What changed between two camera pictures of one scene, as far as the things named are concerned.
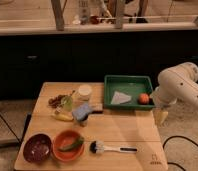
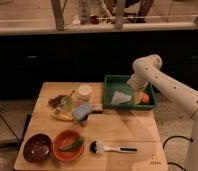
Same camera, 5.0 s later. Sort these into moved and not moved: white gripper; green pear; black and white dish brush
Moved: white gripper
Not moved: green pear; black and white dish brush
